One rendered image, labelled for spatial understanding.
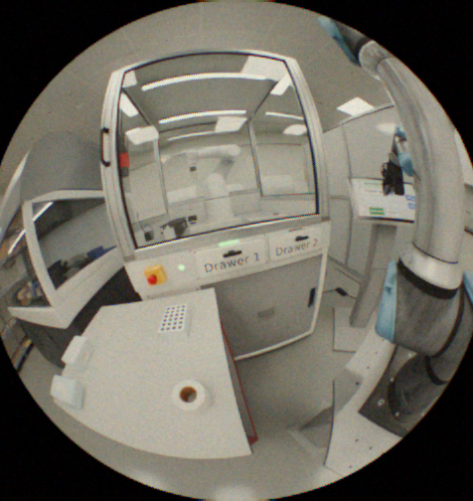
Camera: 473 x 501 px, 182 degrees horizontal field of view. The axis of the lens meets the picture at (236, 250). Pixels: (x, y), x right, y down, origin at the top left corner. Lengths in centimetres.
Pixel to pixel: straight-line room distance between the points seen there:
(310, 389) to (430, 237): 109
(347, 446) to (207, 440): 25
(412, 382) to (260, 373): 101
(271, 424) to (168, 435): 80
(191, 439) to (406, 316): 39
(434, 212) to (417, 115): 10
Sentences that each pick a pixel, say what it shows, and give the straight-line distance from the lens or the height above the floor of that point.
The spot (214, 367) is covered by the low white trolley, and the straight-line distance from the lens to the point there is 40.
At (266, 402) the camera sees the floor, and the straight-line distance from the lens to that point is 113.
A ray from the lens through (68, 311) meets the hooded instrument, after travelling 87.
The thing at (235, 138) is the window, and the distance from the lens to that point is 65.
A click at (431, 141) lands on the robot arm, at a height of 117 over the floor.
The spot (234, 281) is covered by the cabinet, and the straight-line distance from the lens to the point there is 68.
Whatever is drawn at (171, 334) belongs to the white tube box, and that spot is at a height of 79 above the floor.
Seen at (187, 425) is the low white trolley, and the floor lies 76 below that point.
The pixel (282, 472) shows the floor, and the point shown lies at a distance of 116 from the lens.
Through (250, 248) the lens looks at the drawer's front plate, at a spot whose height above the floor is 90.
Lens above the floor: 111
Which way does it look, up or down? 20 degrees down
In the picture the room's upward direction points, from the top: 9 degrees counter-clockwise
